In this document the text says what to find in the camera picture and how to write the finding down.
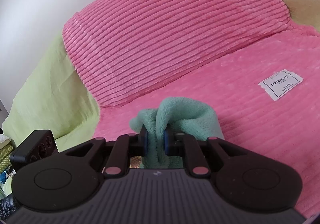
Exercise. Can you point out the pink ribbed pillow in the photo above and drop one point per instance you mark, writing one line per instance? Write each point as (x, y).
(162, 33)

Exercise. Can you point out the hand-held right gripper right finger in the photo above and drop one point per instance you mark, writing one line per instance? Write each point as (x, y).
(167, 142)

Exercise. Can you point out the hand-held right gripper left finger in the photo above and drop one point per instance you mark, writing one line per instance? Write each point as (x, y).
(144, 142)

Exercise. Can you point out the clear jar with orange label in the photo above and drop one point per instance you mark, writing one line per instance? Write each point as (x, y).
(135, 162)

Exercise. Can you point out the dark quilted bag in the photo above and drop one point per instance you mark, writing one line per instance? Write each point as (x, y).
(7, 205)

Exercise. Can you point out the pink ribbed blanket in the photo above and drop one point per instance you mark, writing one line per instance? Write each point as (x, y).
(262, 139)

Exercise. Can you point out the green patterned fabric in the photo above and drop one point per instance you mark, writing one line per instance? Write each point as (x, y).
(5, 155)

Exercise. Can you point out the white blanket label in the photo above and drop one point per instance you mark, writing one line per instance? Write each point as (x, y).
(280, 85)

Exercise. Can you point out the green fleece cloth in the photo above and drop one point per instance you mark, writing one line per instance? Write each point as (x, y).
(185, 116)

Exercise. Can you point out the yellow-green covered sofa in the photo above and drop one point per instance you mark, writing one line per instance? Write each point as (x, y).
(45, 94)

